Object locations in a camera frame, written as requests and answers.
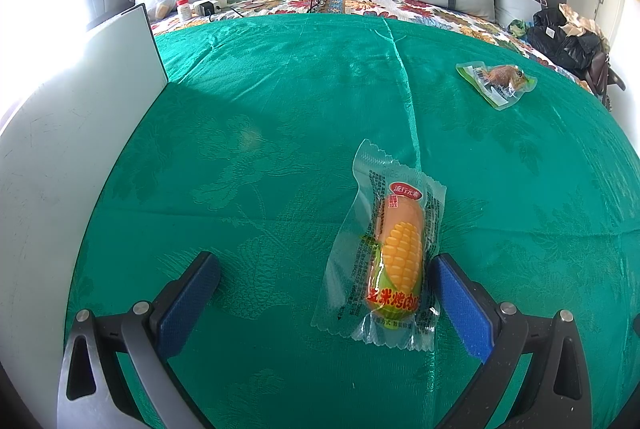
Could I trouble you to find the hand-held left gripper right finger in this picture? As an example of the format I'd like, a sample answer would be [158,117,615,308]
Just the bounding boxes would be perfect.
[431,253,593,429]

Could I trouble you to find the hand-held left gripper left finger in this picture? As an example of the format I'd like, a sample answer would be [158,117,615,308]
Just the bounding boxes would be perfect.
[56,250,222,429]

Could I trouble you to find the beige patterned cloth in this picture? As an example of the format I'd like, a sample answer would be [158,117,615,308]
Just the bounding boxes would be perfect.
[559,3,607,36]

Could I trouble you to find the brown bag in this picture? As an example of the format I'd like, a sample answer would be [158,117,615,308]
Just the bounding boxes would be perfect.
[587,52,614,95]

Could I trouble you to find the white power strip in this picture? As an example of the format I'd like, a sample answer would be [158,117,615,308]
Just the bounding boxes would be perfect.
[192,0,251,17]

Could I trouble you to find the green satin bed cloth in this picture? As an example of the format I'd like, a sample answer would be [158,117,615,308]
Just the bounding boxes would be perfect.
[65,14,640,429]

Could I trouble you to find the white cardboard box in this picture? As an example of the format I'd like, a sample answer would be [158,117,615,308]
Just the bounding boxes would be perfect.
[0,3,170,360]

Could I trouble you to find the black jacket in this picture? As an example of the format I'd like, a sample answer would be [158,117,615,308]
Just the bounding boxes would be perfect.
[527,6,608,70]

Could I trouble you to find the corn sausage packet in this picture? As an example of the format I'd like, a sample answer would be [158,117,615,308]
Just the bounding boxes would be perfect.
[311,139,447,352]

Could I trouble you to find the floral bedsheet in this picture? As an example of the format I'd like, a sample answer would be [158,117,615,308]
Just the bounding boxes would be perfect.
[150,0,601,95]

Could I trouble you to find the green-edged chicken snack packet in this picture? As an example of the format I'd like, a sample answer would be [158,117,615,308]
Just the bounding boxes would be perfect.
[456,63,537,111]

